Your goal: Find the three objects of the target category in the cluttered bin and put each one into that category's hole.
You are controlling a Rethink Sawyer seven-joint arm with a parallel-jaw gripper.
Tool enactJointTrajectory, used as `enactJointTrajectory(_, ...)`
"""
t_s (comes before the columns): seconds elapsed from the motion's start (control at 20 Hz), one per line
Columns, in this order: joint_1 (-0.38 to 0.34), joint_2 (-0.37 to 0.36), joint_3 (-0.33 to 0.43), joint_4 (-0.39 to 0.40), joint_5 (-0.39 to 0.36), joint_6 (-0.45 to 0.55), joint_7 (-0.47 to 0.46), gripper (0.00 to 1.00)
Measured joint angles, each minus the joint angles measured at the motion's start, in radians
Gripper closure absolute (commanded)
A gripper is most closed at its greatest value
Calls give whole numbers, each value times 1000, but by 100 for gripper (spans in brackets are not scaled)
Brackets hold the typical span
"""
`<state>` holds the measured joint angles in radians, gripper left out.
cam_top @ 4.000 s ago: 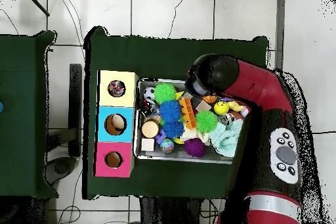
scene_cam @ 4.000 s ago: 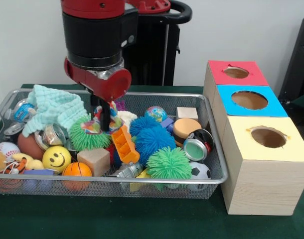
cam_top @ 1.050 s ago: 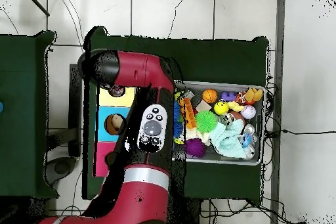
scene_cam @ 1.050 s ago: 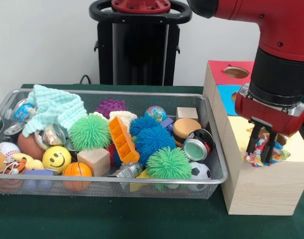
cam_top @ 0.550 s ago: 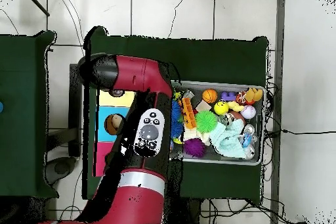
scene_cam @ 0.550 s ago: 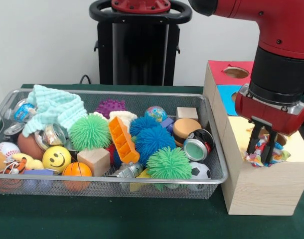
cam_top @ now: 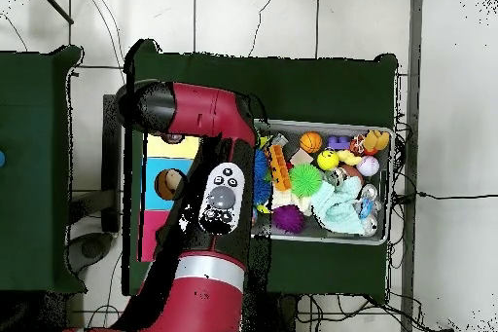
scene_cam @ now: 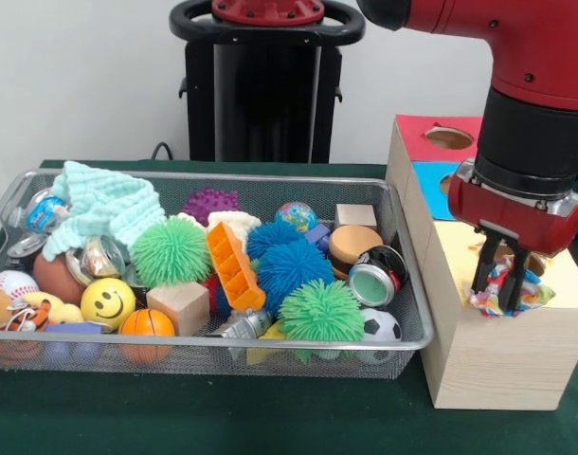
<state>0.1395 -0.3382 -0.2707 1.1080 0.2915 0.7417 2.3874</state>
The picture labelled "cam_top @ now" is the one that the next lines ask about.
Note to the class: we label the light teal cloth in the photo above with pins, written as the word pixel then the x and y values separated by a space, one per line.
pixel 338 207

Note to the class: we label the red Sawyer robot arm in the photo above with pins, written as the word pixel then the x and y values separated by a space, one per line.
pixel 210 114

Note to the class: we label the wooden box with three holes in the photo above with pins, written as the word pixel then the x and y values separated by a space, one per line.
pixel 155 191

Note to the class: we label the shallow metal mesh bin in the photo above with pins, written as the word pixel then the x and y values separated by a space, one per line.
pixel 383 230

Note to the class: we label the blue spiky rubber ball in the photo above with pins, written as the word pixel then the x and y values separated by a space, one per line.
pixel 261 162

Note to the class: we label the green spiky rubber ball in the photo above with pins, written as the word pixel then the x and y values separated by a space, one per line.
pixel 305 179

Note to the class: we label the purple spiky ball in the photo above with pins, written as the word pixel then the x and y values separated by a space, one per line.
pixel 288 219

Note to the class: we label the yellow smiley face ball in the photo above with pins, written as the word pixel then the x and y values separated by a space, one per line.
pixel 327 160

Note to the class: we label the dark green table cloth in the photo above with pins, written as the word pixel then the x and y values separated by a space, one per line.
pixel 311 86
pixel 35 114

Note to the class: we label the white baseball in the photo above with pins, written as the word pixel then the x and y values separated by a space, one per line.
pixel 367 165

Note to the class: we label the black tripod leg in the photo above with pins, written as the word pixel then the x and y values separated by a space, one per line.
pixel 54 5

